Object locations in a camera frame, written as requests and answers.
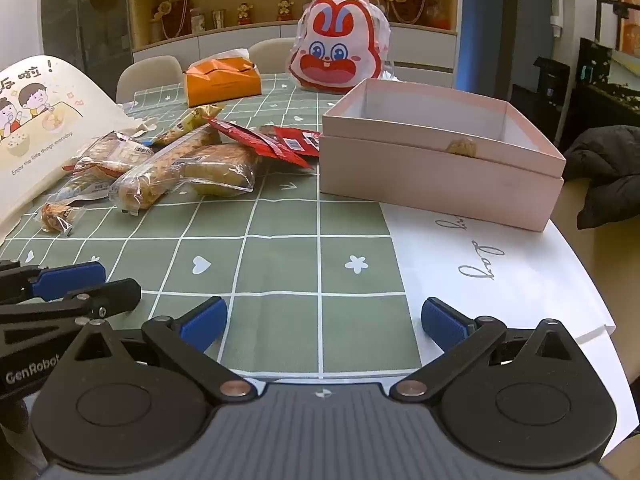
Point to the glass fish tank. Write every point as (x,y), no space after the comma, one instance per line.
(625,67)

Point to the orange tissue box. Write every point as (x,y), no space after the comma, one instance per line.
(220,85)

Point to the pink cardboard box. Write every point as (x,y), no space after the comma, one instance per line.
(440,195)

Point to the large red framed picture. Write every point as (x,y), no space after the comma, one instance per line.
(630,30)

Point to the green checked tablecloth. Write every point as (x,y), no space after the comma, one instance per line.
(280,260)

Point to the yellow green bar packet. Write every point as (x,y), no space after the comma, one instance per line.
(187,122)

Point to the small red gold figurine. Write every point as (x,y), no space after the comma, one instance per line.
(244,14)
(285,10)

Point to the black floor appliance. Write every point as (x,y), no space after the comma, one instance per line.
(540,105)

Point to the dark glass cabinet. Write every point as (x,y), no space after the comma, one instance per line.
(85,20)

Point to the white wall intercom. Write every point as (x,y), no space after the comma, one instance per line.
(557,15)

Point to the long red snack packet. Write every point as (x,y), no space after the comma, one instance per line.
(250,142)

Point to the long floss bread packet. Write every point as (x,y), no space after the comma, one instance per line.
(165,170)

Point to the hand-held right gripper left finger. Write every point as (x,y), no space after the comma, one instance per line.
(202,322)

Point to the small brown snack packet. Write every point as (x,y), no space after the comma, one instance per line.
(57,215)

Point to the white cartoon tote bag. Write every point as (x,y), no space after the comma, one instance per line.
(45,110)

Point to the red packet white label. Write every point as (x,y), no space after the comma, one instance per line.
(300,142)

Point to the red white rabbit bag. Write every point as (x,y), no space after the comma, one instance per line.
(332,55)

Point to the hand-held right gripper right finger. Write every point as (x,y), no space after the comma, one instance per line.
(445,322)

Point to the clear packet white label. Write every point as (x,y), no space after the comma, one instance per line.
(85,187)

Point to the yellow bread packet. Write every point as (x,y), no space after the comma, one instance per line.
(220,167)

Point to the gold figure red frame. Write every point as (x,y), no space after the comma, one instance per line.
(172,17)

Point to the black jacket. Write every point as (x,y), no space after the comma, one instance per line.
(605,160)

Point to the black tank lamp frame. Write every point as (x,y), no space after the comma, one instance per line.
(624,10)

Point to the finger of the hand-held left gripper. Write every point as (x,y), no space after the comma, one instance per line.
(117,294)
(70,279)

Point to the red ornament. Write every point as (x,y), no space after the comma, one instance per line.
(442,15)

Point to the black tank stand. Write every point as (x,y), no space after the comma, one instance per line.
(600,110)

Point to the round bread packet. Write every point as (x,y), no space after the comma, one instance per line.
(112,152)

